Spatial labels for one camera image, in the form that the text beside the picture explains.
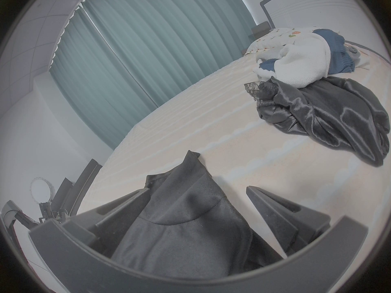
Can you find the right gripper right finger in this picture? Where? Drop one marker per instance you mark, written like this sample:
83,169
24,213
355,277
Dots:
287,221

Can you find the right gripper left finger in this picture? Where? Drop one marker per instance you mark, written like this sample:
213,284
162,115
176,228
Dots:
116,215

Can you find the black T-shirt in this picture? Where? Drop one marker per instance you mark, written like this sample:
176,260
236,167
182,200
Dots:
189,230

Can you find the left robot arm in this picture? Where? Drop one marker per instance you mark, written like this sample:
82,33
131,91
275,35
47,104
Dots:
45,211

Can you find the pile of clothes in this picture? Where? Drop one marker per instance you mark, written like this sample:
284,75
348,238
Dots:
305,59

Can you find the round white mirror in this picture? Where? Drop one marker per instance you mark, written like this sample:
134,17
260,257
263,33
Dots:
41,190

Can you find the bed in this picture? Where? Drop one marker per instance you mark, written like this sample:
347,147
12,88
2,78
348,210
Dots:
213,133

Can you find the black satin garment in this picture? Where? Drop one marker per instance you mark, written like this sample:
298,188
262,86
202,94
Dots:
336,114

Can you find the blue-green curtain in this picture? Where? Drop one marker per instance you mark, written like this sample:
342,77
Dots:
171,35
100,87

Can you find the white printed pillow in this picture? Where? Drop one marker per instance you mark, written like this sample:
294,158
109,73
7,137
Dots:
272,40

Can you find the grey bedside table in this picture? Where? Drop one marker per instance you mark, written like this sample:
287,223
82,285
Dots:
259,30

